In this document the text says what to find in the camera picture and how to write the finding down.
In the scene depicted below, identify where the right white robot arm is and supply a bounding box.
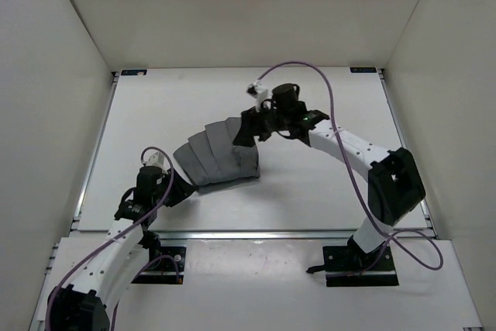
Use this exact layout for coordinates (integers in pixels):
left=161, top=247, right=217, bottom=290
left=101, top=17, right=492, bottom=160
left=233, top=82, right=425, bottom=271

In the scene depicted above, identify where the right blue corner label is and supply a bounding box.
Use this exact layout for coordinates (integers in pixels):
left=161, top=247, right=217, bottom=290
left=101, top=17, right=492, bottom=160
left=350, top=67, right=377, bottom=74

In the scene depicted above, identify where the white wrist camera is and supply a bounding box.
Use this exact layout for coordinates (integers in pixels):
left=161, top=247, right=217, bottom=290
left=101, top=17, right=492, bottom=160
left=246, top=80, right=269, bottom=112
left=141, top=152, right=167, bottom=173

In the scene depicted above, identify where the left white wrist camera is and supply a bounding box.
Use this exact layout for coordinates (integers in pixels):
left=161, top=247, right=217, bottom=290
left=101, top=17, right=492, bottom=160
left=141, top=152, right=167, bottom=173

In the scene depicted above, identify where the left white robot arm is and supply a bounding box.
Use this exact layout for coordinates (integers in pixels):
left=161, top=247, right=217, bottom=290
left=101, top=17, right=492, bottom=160
left=45, top=165, right=197, bottom=330

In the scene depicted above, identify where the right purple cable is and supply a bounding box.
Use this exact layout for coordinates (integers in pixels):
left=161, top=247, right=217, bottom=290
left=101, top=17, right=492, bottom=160
left=259, top=60, right=444, bottom=271

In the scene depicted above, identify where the aluminium front table rail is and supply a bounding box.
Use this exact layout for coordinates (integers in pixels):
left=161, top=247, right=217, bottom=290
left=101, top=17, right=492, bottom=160
left=71, top=228, right=437, bottom=241

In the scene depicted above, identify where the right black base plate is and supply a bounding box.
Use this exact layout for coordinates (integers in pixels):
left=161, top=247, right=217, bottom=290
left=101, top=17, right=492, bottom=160
left=322, top=246, right=399, bottom=288

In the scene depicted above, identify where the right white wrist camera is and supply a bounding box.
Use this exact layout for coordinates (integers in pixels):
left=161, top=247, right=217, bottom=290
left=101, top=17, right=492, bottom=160
left=246, top=80, right=269, bottom=112

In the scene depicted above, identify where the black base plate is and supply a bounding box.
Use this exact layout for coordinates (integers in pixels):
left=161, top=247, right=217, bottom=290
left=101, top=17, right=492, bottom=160
left=132, top=240, right=187, bottom=285
left=322, top=246, right=399, bottom=288

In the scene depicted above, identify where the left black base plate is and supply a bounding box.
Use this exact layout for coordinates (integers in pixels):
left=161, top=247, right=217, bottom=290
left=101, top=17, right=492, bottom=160
left=132, top=240, right=187, bottom=285

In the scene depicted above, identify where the grey pleated skirt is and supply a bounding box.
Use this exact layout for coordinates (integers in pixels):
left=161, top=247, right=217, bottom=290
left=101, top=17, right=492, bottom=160
left=173, top=116, right=260, bottom=193

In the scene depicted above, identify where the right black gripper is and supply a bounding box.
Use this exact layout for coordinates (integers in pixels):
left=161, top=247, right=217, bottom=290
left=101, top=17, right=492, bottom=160
left=234, top=103, right=290, bottom=148

